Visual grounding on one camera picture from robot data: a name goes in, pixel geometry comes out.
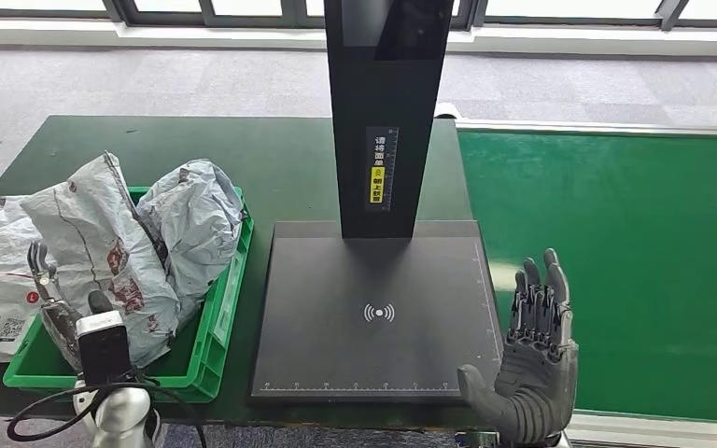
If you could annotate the green conveyor belt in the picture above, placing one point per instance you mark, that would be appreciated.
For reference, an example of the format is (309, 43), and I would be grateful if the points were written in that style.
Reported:
(612, 216)

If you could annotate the black yellow ruler label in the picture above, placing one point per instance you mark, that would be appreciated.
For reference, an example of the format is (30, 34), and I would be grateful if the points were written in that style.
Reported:
(378, 184)

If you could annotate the white window sill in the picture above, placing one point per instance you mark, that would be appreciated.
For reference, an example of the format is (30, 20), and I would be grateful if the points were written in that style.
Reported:
(148, 37)

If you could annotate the black inbound scanner machine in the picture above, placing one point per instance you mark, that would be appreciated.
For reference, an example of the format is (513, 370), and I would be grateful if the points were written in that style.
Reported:
(377, 346)

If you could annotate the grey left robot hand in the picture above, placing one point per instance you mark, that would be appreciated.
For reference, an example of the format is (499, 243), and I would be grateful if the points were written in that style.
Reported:
(55, 309)

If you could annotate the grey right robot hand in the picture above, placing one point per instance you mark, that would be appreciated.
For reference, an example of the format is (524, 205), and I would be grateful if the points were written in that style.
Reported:
(538, 365)

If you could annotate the green plastic crate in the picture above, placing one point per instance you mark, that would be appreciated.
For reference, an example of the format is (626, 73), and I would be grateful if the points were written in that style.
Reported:
(210, 358)

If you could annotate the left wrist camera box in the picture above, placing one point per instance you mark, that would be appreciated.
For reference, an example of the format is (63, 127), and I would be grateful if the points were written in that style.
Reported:
(104, 349)

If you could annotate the dark window frame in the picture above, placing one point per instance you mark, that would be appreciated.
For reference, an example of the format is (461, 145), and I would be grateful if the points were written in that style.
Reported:
(117, 9)

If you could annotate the white conveyor roller end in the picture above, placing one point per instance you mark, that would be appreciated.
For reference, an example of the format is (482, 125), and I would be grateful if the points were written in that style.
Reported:
(447, 111)

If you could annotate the dark green table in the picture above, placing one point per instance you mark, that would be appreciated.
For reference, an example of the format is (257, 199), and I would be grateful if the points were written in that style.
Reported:
(241, 154)

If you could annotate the aluminium conveyor frame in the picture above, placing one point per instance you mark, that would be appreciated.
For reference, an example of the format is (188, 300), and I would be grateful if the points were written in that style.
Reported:
(581, 128)

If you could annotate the grey parcel bag red print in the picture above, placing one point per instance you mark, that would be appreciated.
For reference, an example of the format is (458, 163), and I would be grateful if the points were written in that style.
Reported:
(99, 247)

